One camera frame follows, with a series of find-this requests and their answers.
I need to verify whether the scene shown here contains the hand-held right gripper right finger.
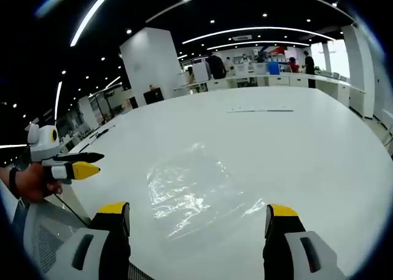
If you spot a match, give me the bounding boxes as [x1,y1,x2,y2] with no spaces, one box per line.
[262,203,348,280]

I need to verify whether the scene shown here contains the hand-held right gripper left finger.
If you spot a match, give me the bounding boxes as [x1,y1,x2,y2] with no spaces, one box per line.
[51,201,132,280]

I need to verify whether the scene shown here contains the large clear food packaging bag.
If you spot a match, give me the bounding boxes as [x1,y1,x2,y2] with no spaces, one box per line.
[146,158,268,241]

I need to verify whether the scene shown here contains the small clear food packaging bag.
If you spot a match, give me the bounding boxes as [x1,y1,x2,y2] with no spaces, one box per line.
[183,142,230,178]

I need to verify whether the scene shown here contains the person's left hand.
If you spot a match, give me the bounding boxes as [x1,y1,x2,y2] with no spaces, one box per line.
[17,162,64,203]

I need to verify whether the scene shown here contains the black tool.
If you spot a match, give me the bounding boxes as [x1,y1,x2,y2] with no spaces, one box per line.
[88,125,117,139]

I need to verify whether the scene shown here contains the black wristband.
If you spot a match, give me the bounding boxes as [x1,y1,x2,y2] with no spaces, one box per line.
[9,166,20,199]

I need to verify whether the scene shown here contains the grey mesh chair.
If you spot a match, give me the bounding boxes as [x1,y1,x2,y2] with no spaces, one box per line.
[11,196,156,280]

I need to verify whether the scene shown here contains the white square pillar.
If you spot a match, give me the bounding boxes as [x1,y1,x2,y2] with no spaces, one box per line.
[119,26,182,107]

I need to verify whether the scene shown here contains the white flat strip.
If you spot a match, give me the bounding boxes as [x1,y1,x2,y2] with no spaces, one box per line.
[226,107,295,114]

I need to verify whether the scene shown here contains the white appliance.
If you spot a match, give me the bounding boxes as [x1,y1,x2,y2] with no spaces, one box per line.
[191,61,212,83]

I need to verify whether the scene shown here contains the white counter cabinets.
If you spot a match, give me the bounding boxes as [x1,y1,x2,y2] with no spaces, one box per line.
[173,71,368,119]

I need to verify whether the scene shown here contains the black cable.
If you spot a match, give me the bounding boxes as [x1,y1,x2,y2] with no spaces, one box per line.
[52,192,92,227]

